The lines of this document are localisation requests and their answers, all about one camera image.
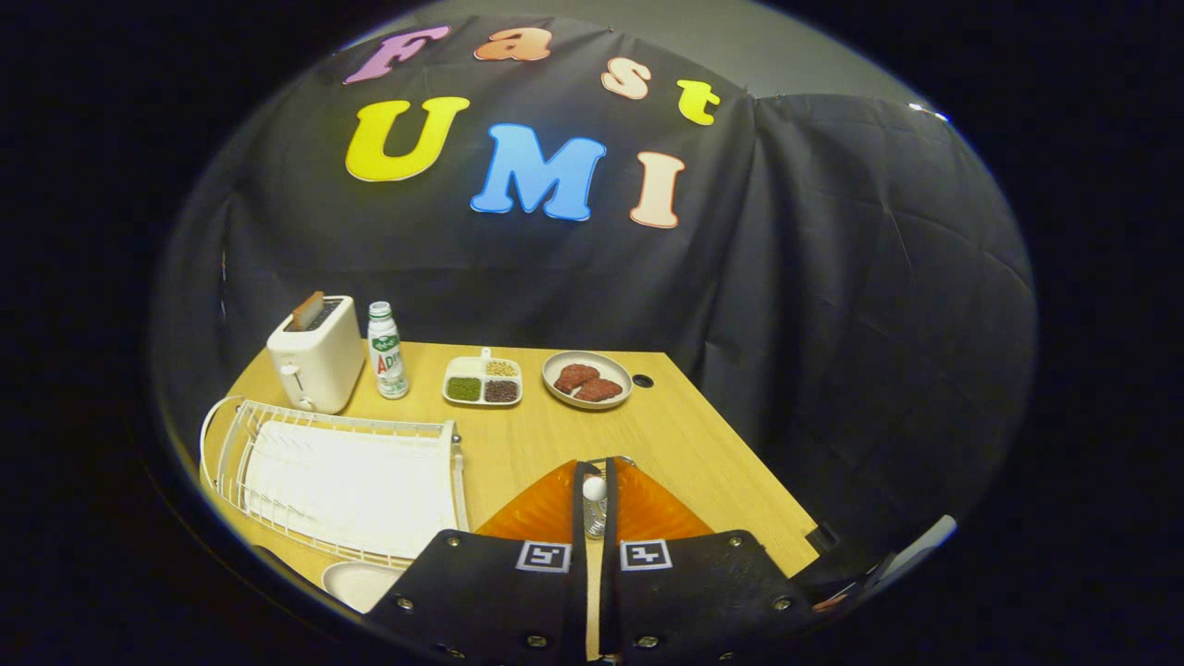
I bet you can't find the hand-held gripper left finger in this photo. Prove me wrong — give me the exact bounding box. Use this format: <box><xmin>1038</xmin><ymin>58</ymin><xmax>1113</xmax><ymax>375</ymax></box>
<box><xmin>364</xmin><ymin>460</ymin><xmax>589</xmax><ymax>665</ymax></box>

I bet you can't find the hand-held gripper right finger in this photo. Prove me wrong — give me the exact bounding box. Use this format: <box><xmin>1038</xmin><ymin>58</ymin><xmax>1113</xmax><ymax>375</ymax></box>
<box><xmin>599</xmin><ymin>457</ymin><xmax>817</xmax><ymax>662</ymax></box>

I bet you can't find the metal wire cutlery basket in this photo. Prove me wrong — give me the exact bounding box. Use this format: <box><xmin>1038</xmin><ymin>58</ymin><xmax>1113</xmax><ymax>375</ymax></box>
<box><xmin>581</xmin><ymin>453</ymin><xmax>641</xmax><ymax>541</ymax></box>

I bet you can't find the white wire dish rack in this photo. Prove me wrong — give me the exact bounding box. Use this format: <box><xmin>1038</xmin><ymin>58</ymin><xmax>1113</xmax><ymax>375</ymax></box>
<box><xmin>199</xmin><ymin>395</ymin><xmax>471</xmax><ymax>568</ymax></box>

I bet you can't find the beige round plate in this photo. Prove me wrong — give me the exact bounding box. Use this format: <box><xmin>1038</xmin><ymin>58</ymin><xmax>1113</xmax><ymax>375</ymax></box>
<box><xmin>321</xmin><ymin>561</ymin><xmax>405</xmax><ymax>614</ymax></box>

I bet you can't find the beige dish with patties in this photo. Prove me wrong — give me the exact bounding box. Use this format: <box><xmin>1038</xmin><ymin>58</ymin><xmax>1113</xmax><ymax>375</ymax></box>
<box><xmin>541</xmin><ymin>350</ymin><xmax>635</xmax><ymax>411</ymax></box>

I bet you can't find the white divided bean tray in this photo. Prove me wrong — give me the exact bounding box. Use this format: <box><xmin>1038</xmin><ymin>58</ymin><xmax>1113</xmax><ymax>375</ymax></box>
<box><xmin>442</xmin><ymin>348</ymin><xmax>524</xmax><ymax>409</ymax></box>

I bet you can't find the white bottle green label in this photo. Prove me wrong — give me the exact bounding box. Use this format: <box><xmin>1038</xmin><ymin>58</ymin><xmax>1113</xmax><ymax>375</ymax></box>
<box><xmin>367</xmin><ymin>301</ymin><xmax>410</xmax><ymax>401</ymax></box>

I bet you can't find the white toaster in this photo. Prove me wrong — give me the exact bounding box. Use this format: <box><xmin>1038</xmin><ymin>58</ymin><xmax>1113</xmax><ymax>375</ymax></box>
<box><xmin>266</xmin><ymin>295</ymin><xmax>366</xmax><ymax>414</ymax></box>

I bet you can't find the black backdrop cloth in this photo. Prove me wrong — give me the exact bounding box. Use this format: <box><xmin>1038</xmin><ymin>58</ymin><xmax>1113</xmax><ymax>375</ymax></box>
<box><xmin>153</xmin><ymin>14</ymin><xmax>1037</xmax><ymax>574</ymax></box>

